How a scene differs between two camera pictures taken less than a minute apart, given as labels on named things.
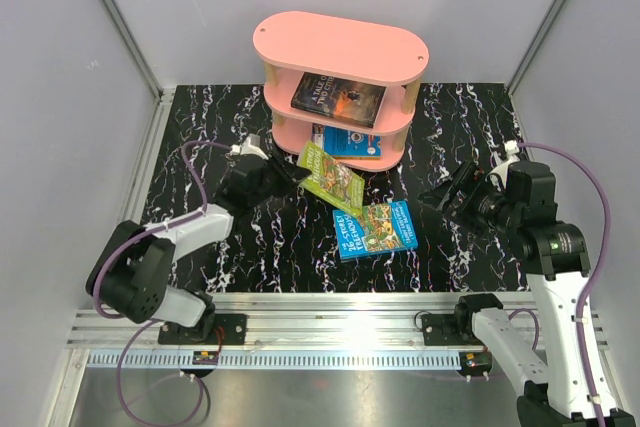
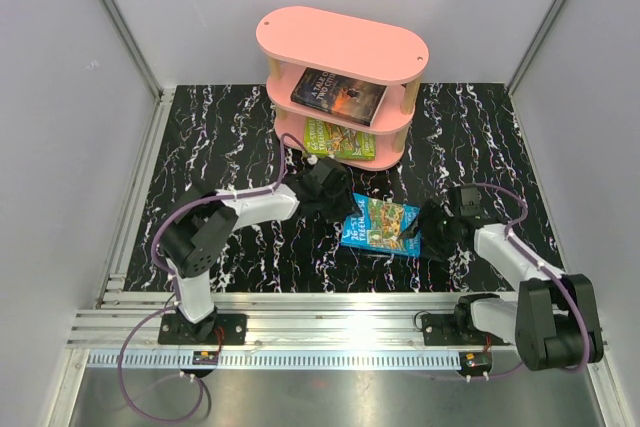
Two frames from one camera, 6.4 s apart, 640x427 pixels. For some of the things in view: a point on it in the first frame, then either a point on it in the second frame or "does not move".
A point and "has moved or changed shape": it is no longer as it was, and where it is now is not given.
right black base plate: [449, 329] does not move
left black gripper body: [272, 184] -> [342, 189]
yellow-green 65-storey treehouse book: [331, 179] has moved or changed shape
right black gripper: [433, 197] -> [435, 250]
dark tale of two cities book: [347, 100] does not move
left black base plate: [227, 329] does not move
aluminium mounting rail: [320, 322] does not move
